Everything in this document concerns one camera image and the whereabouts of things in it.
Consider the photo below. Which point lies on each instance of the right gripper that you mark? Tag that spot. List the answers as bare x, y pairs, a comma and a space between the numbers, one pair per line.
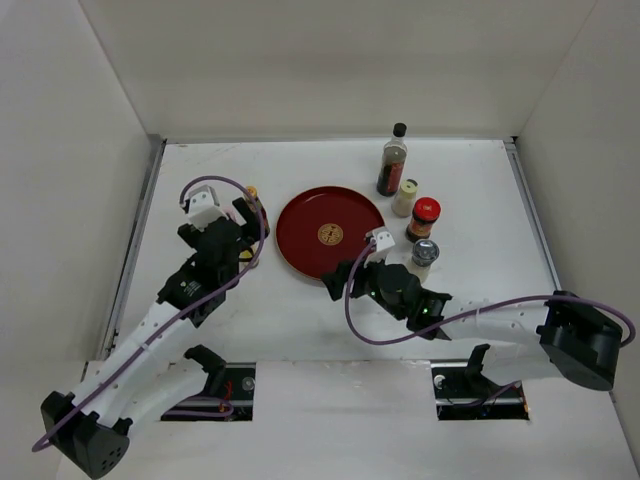
336, 280

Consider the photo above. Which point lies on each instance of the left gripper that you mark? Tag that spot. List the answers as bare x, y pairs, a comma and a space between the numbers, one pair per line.
252, 226

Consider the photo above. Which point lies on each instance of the yellow cap red sauce bottle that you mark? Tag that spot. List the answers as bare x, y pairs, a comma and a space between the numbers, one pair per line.
256, 206

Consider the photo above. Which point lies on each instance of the yellow label oil bottle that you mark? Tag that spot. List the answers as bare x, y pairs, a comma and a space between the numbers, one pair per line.
248, 258

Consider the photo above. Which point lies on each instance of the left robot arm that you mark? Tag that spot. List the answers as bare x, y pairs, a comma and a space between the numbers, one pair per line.
161, 362

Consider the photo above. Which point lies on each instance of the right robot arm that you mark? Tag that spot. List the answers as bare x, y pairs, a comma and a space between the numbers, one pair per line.
530, 337

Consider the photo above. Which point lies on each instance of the pink cap shaker bottle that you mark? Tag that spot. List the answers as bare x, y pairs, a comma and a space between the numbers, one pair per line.
230, 213

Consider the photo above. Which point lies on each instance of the red round tray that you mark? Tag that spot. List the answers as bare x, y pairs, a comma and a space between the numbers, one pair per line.
323, 226

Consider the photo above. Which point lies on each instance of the clear cap pepper grinder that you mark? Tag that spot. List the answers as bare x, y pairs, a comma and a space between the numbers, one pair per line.
424, 254

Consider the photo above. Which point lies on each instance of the cream cap shaker bottle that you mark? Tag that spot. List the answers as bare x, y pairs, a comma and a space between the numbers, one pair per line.
404, 198

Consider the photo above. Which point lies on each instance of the dark soy sauce bottle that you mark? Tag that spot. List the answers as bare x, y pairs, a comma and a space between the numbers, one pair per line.
393, 159

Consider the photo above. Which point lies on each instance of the red cap sauce jar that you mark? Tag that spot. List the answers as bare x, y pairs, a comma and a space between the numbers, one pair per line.
426, 211

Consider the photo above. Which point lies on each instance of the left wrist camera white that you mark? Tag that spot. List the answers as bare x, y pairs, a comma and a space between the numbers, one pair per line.
202, 207

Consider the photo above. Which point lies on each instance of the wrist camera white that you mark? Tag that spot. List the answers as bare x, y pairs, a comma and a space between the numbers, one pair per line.
202, 207
381, 243

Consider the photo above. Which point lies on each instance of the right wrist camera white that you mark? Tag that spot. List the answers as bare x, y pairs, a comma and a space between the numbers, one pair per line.
381, 243

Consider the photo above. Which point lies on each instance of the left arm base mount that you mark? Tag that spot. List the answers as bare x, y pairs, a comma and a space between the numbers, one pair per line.
227, 394

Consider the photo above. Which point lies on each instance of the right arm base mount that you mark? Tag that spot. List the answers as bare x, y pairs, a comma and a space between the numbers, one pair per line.
462, 393

